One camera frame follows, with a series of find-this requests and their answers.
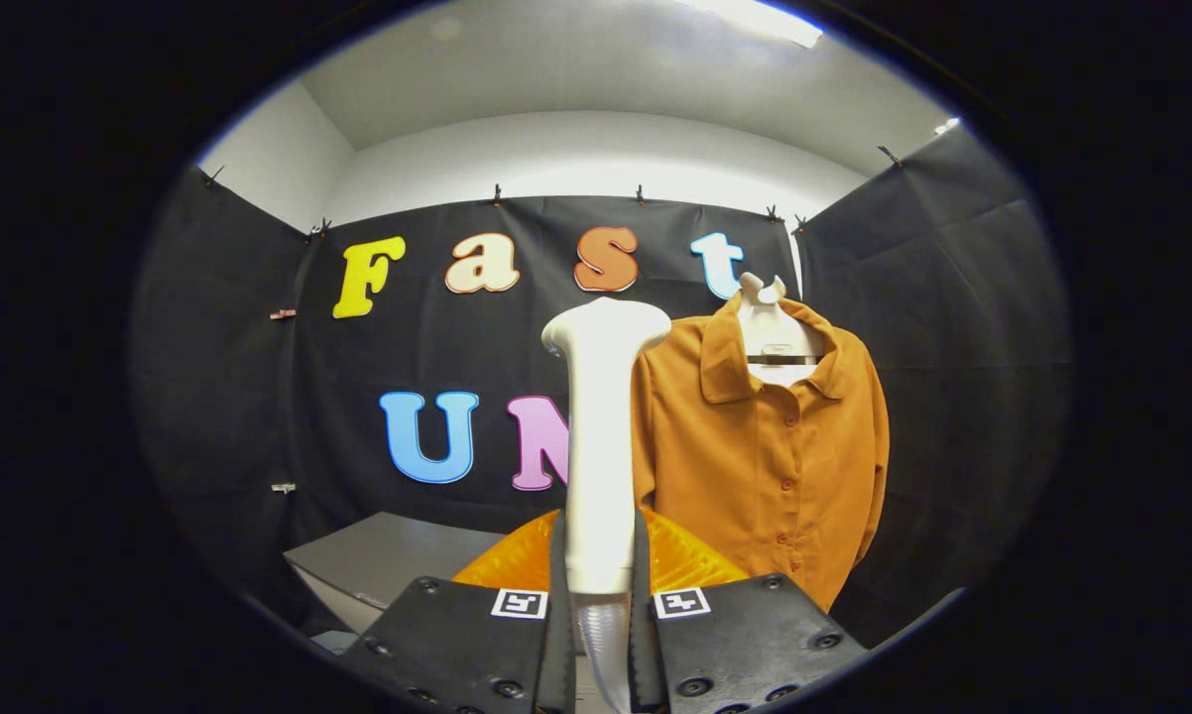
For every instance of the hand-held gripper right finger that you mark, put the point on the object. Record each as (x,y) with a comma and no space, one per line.
(646,654)

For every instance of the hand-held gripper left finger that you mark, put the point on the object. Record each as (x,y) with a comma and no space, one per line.
(556,654)

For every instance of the orange button shirt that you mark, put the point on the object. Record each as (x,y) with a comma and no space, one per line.
(755,476)

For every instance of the white garment steamer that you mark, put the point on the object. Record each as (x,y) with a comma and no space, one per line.
(601,446)

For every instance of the white clothes hanger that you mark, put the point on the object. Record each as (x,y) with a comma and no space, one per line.
(776,332)

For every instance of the grey cabinet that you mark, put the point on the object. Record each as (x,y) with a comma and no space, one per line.
(398,555)

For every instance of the row of black clips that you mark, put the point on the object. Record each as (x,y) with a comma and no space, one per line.
(497,193)

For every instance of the small ceiling light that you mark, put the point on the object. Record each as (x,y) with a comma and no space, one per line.
(947,126)

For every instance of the long ceiling light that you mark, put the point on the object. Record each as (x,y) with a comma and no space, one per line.
(755,15)

